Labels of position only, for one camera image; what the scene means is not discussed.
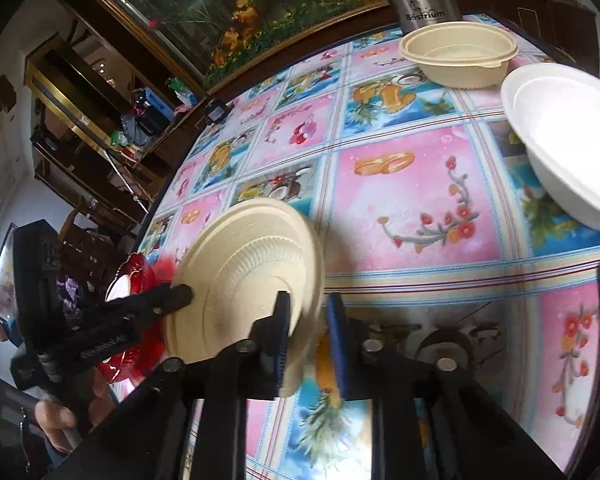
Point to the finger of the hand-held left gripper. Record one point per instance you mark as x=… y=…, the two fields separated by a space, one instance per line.
x=155 y=302

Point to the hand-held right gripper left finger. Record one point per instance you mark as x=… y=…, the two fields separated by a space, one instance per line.
x=280 y=340

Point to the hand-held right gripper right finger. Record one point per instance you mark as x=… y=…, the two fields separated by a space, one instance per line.
x=337 y=340

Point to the large red scalloped plate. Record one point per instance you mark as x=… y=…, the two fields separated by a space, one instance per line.
x=125 y=367

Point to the beige ribbed plastic bowl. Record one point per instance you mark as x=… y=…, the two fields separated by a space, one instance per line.
x=240 y=260
x=455 y=70

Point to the person's left hand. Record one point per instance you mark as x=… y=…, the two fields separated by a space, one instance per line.
x=52 y=422

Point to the wooden chair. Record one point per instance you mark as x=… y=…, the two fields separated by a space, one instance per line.
x=80 y=240

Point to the printed pink blue tablecloth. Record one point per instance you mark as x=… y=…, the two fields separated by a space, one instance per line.
x=405 y=185

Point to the green plastic bag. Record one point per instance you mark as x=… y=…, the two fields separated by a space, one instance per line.
x=116 y=137

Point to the black kitchen appliance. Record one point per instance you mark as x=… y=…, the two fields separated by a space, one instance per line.
x=147 y=125

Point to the wooden sideboard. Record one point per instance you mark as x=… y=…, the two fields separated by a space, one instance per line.
x=190 y=122

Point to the gold framed glass cabinet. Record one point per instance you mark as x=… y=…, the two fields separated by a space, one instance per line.
x=70 y=105

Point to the glass flower display case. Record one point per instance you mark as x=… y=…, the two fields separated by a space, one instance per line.
x=260 y=5

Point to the dark wooden cabinet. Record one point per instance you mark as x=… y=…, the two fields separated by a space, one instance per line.
x=540 y=20

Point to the framed wall picture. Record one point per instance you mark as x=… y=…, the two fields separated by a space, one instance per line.
x=0 y=280

